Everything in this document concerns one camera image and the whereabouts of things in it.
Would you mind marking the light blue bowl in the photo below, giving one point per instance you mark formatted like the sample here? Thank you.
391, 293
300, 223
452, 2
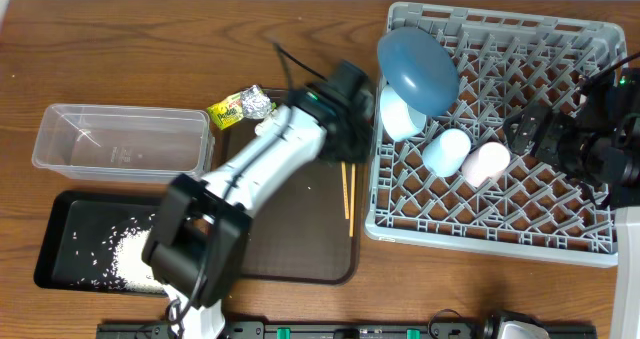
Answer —
400, 121

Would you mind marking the light blue plastic cup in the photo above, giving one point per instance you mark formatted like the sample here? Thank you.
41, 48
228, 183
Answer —
446, 153

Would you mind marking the wooden chopstick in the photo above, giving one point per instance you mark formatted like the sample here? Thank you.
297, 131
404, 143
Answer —
345, 191
352, 200

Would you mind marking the dark blue plate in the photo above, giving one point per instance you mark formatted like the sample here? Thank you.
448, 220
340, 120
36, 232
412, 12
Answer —
419, 69

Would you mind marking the grey dishwasher rack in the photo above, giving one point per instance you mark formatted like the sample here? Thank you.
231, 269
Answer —
505, 61

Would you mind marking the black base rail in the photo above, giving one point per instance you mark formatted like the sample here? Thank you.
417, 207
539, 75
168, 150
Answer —
500, 324

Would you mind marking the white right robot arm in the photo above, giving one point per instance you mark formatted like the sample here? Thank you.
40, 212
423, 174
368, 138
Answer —
597, 146

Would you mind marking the yellow foil snack wrapper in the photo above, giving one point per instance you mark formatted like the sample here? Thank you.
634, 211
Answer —
251, 103

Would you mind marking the brown serving tray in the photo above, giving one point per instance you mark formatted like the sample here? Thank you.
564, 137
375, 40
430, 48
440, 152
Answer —
301, 234

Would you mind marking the clear plastic bin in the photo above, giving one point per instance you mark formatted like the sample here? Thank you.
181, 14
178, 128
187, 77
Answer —
123, 143

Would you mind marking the pink plastic cup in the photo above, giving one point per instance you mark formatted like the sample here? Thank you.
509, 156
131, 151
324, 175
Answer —
487, 162

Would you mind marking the white rice pile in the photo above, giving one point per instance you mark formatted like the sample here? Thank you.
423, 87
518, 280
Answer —
113, 261

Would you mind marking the black waste tray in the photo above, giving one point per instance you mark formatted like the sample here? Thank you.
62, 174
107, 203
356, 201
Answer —
75, 214

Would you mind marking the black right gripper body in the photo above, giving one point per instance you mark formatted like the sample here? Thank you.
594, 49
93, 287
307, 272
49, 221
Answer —
557, 141

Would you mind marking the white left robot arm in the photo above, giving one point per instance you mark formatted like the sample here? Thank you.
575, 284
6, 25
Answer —
198, 240

